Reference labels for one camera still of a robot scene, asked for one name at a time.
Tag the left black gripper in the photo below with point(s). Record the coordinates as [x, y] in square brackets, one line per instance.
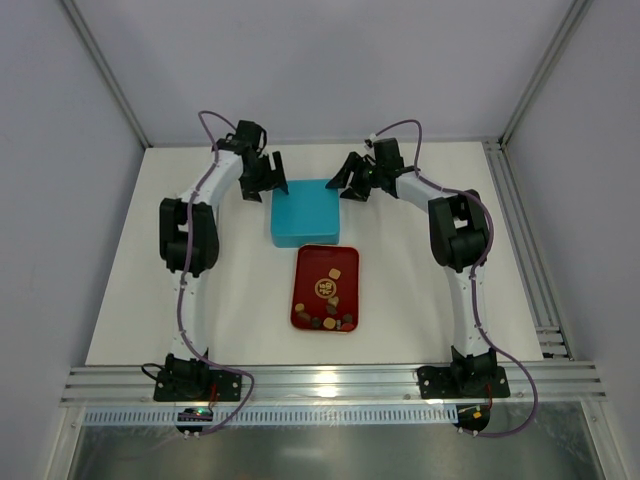
[261, 174]

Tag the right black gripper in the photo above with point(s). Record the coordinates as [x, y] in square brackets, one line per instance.
[362, 175]

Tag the teal tin lid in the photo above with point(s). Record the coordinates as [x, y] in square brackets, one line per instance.
[308, 203]

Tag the red rectangular tray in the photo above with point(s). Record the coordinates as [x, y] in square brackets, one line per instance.
[313, 287]

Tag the teal tin box with cups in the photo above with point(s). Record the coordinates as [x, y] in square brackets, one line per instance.
[297, 235]

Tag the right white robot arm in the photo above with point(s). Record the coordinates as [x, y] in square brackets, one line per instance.
[460, 240]

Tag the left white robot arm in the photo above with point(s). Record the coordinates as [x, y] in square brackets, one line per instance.
[189, 241]

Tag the caramel square chocolate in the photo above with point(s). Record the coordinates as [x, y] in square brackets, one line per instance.
[329, 323]

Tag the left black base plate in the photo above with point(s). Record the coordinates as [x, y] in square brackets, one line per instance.
[199, 386]

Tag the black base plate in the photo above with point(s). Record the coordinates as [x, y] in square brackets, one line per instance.
[441, 383]
[199, 386]

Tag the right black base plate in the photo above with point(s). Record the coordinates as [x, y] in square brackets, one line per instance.
[441, 383]

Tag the slotted cable duct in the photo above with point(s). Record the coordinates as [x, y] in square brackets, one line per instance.
[272, 415]

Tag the right frame rail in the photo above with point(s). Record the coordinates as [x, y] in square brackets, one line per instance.
[542, 303]

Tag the aluminium rail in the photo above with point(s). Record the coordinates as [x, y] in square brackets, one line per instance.
[375, 383]

